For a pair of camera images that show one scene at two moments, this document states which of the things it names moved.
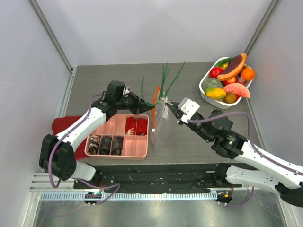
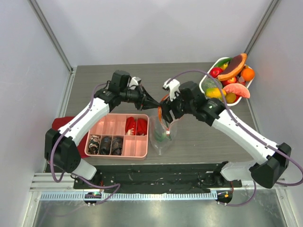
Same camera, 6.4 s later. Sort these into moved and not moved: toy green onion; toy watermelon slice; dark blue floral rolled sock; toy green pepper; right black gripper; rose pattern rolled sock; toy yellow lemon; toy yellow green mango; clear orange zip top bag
Moved: toy green onion; clear orange zip top bag; right black gripper
Not moved: toy yellow lemon; rose pattern rolled sock; toy watermelon slice; toy green pepper; toy yellow green mango; dark blue floral rolled sock
